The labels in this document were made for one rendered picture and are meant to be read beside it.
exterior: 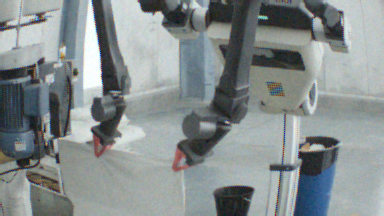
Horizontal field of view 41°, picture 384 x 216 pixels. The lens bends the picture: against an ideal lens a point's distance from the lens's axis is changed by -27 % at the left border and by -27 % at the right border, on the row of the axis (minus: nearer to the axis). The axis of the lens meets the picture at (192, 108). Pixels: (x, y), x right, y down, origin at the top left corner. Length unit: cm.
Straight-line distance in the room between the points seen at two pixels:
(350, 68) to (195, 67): 290
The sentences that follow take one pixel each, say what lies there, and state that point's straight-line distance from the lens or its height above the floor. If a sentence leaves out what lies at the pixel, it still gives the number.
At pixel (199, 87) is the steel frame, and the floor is 20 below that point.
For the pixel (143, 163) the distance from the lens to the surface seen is 184.
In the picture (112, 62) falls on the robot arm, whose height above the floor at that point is 134.
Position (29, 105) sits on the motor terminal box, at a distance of 169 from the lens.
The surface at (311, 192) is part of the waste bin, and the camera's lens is 394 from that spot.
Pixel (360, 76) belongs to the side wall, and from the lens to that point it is 976.
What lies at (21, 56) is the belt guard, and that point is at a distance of 167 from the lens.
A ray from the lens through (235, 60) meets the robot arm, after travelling 158.
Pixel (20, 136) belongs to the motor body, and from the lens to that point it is 171.
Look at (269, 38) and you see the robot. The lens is 198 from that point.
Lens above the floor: 147
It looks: 8 degrees down
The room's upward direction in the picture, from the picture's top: 1 degrees counter-clockwise
